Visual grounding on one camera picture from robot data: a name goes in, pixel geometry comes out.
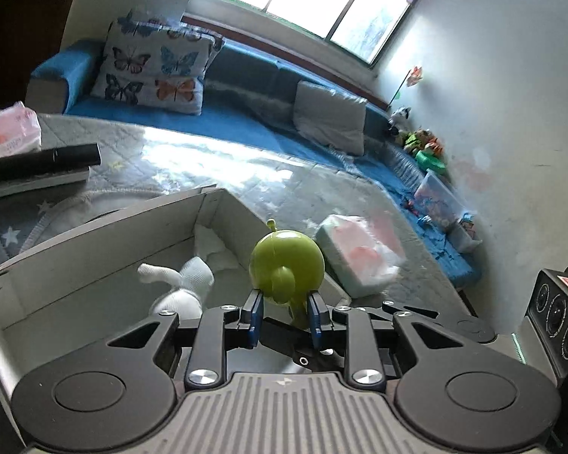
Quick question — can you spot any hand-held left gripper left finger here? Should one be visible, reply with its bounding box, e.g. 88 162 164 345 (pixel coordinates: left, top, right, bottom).
105 290 266 391

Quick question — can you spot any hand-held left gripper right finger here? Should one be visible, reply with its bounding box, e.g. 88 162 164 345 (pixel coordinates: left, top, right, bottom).
307 292 460 391

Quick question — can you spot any green alien toy figure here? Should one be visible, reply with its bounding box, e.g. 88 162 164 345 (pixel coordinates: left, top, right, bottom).
248 219 326 329

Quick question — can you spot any white plush rabbit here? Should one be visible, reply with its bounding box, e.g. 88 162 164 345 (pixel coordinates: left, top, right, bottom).
137 256 215 317

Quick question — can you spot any grey cardboard box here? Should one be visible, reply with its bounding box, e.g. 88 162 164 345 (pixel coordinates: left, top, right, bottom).
0 187 353 436

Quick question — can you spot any small clear plastic container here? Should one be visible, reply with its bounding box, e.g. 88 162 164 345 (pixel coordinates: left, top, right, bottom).
447 218 484 253

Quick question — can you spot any pink white tissue packet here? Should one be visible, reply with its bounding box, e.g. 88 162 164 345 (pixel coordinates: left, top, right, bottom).
0 101 42 178
314 214 404 296

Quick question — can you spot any clear plastic storage bin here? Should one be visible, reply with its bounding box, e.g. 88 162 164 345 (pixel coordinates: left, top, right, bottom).
414 170 467 232

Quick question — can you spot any green plastic toy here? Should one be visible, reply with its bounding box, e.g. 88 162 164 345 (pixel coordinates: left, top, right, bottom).
417 149 448 173

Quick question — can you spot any green yellow plush toy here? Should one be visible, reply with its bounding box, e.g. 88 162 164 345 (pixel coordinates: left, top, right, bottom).
404 130 431 152

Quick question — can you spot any grey white pillow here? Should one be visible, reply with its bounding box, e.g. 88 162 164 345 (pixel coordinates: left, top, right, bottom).
292 80 367 157

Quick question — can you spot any black white plush toy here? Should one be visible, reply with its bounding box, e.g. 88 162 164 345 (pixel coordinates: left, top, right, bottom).
383 106 412 138

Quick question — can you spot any blue sofa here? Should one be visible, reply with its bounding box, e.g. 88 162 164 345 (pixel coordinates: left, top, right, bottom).
31 26 484 289

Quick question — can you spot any flat white box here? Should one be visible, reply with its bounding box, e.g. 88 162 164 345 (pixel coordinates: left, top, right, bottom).
0 165 91 199

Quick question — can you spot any black cylinder case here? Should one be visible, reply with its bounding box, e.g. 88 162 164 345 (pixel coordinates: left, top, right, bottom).
0 143 101 183

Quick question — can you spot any paper pinwheel toy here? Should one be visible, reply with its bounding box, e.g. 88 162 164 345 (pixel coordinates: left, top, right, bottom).
388 65 424 105

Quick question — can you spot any butterfly print pillow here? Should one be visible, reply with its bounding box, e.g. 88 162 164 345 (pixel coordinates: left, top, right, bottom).
90 7 225 117

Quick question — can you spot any dark wooden door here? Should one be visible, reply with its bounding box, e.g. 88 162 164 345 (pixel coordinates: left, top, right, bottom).
0 0 88 109

